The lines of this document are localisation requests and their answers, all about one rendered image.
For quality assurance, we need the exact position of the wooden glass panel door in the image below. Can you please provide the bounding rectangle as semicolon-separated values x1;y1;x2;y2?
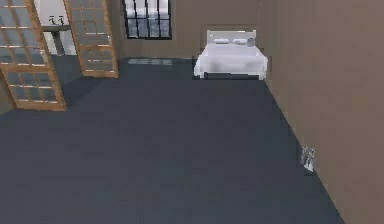
0;0;68;112
62;0;120;80

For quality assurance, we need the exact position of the black framed window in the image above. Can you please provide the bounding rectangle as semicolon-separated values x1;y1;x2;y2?
121;0;173;41

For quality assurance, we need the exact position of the small grey white object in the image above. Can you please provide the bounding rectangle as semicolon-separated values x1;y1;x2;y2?
300;145;316;174

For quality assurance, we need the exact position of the white bed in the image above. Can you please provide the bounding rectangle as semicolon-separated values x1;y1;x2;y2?
193;29;269;81

